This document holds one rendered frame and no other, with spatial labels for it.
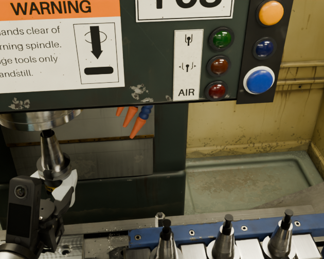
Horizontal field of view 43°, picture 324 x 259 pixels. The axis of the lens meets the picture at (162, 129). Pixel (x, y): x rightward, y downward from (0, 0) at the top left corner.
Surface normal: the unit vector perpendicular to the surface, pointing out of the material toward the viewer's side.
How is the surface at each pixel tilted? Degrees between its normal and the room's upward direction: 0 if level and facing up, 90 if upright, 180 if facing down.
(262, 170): 0
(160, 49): 90
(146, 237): 0
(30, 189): 58
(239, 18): 90
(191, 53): 90
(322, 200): 24
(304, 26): 90
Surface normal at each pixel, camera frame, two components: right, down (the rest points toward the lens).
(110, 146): 0.11, 0.62
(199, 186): 0.00, -0.79
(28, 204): -0.19, 0.08
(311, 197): -0.40, -0.70
